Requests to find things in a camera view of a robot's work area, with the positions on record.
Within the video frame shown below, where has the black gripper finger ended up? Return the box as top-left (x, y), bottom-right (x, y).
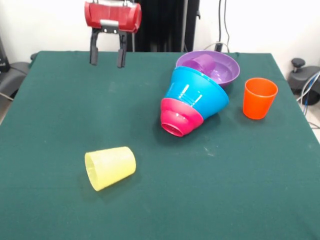
top-left (88, 27), bottom-right (101, 67)
top-left (116, 31), bottom-right (129, 69)

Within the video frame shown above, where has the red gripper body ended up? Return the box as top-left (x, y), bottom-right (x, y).
top-left (83, 0), bottom-right (143, 35)

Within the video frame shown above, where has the purple cup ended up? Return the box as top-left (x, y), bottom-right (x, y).
top-left (183, 54), bottom-right (217, 76)

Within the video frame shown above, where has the small red bowl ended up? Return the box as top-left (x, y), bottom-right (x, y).
top-left (159, 97), bottom-right (205, 138)

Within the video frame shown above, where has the large blue bowl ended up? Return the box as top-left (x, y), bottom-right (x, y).
top-left (163, 65), bottom-right (230, 121)

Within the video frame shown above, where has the wide purple bowl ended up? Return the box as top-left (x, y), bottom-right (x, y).
top-left (175, 49), bottom-right (241, 89)

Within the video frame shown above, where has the yellow cup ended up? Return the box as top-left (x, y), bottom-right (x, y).
top-left (83, 146), bottom-right (138, 193)

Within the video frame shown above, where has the grey padded chair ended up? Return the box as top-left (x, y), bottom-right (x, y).
top-left (0, 37), bottom-right (38, 101)

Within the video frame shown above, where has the dark green tablecloth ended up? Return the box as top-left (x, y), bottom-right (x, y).
top-left (0, 50), bottom-right (320, 240)

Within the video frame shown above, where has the orange cup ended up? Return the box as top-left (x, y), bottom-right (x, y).
top-left (242, 77), bottom-right (279, 121)

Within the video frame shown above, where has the dark grey chair base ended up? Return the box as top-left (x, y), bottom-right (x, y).
top-left (287, 57), bottom-right (320, 106)

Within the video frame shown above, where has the black wall cable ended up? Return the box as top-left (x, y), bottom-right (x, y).
top-left (201, 0), bottom-right (231, 53)

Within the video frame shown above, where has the bundle of light cables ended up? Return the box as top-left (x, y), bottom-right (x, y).
top-left (296, 71), bottom-right (320, 131)

